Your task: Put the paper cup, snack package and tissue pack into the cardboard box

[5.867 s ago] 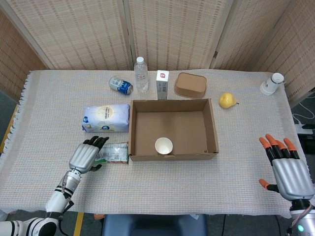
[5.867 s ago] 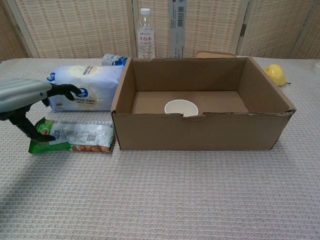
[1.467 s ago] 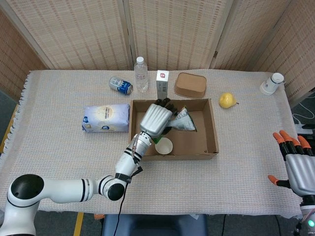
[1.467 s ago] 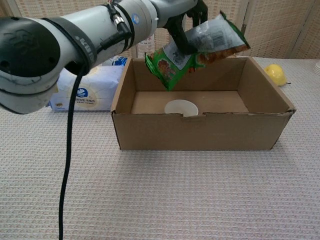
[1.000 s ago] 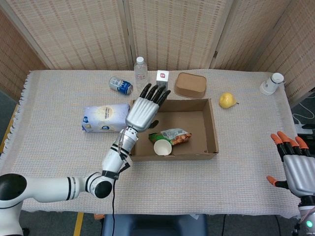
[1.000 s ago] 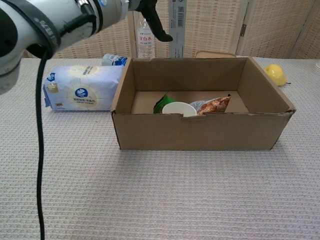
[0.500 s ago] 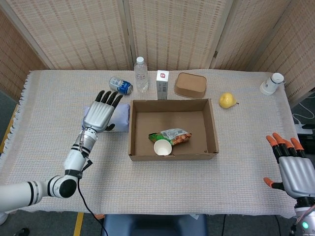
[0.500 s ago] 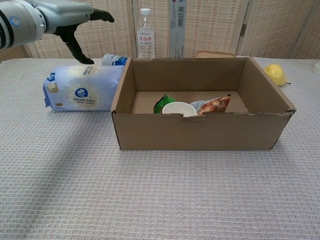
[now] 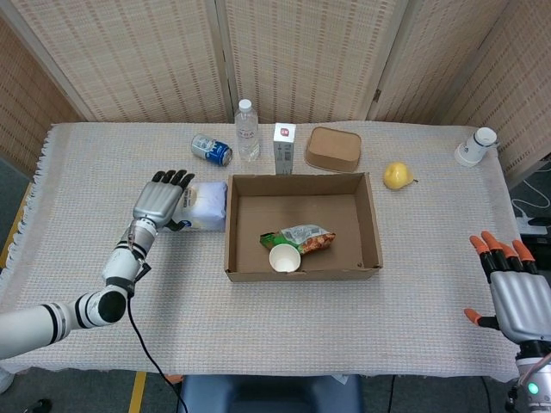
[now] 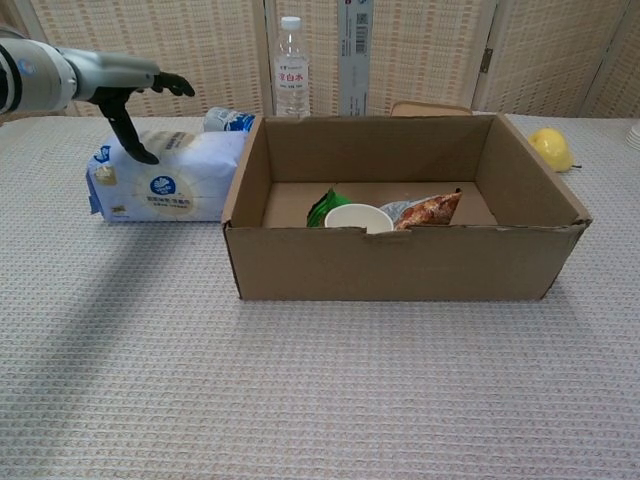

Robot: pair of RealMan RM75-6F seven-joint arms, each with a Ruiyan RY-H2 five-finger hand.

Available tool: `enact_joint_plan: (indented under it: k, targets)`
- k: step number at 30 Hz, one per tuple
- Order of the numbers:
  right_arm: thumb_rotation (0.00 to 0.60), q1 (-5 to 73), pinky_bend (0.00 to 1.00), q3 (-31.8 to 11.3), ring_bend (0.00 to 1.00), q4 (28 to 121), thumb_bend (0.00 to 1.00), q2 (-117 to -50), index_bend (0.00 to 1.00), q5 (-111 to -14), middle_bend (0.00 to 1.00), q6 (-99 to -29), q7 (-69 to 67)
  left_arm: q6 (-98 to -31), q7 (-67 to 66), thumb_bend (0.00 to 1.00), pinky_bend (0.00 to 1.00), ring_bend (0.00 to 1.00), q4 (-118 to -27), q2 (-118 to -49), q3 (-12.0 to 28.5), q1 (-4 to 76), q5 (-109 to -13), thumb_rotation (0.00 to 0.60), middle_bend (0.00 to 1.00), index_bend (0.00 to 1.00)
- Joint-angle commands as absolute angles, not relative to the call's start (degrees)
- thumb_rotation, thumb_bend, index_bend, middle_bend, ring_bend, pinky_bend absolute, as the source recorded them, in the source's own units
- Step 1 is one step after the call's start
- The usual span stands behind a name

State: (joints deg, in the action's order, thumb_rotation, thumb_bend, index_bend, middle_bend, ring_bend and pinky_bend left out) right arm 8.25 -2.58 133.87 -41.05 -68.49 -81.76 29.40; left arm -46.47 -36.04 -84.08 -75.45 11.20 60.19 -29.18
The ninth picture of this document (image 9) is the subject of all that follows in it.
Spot white power strip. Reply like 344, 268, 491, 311
514, 214, 551, 236

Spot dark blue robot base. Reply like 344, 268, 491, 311
179, 373, 365, 413

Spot beige woven folding screen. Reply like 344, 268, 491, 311
0, 0, 551, 186

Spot green snack packet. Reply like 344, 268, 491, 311
259, 223, 337, 256

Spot left robot hand black fingertips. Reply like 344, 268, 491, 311
132, 170, 195, 232

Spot brown paper bowl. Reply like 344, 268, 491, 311
304, 126, 362, 174

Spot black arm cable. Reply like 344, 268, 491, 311
127, 257, 190, 413

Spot white woven tablecloth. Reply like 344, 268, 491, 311
0, 122, 551, 384

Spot blue white drink can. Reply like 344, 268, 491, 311
190, 133, 234, 167

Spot white power cable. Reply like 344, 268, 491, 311
510, 178, 551, 220

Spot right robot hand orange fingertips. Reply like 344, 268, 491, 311
463, 231, 551, 345

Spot white paper cup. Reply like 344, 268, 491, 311
269, 243, 302, 274

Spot yellow pear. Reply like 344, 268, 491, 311
383, 161, 419, 191

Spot brown cardboard box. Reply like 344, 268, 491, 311
224, 171, 384, 284

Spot clear plastic water bottle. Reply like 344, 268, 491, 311
234, 98, 262, 163

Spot light blue tissue pack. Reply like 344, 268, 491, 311
171, 181, 228, 234

